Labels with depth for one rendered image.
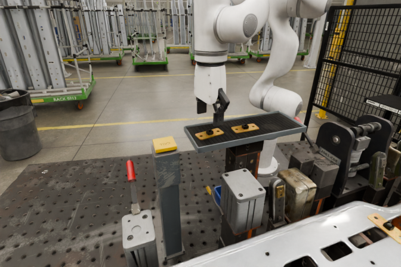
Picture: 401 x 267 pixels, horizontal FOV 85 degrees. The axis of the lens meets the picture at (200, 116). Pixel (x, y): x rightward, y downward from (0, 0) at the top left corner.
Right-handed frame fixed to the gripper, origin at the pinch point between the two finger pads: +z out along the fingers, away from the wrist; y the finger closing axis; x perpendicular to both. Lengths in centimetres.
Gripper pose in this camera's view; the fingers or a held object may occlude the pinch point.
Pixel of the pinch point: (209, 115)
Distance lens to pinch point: 63.6
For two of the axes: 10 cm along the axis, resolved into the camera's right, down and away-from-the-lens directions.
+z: 0.0, 9.1, 4.2
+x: 8.7, -2.0, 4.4
